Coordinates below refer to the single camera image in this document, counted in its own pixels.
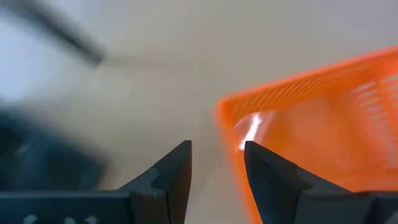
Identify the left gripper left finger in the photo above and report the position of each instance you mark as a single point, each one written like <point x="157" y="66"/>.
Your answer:
<point x="168" y="186"/>

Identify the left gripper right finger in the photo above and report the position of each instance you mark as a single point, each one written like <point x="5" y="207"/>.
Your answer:
<point x="280" y="193"/>

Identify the black plastic slotted basket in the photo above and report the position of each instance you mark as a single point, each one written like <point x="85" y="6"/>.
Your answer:
<point x="46" y="155"/>

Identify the orange plastic slotted basket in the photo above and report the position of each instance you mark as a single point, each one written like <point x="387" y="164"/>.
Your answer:
<point x="311" y="140"/>

